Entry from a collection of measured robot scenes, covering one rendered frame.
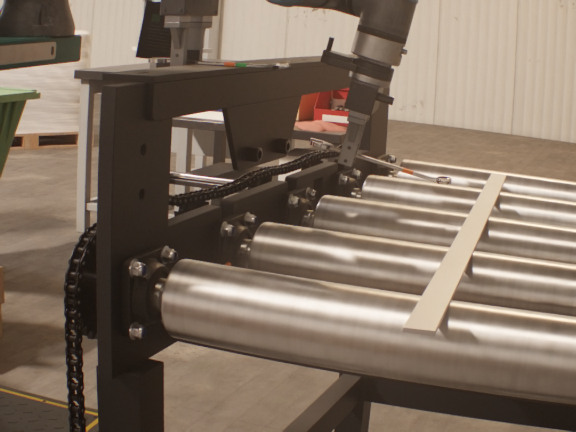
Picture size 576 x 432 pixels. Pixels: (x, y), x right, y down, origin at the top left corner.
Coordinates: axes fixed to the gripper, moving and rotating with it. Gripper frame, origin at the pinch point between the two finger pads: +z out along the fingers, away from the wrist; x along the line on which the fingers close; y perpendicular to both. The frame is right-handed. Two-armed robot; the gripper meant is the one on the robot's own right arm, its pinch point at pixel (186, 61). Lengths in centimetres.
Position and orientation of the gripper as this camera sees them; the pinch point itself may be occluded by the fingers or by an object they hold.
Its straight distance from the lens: 170.4
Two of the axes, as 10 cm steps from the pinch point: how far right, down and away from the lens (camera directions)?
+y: -9.3, -1.3, 3.5
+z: -0.6, 9.8, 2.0
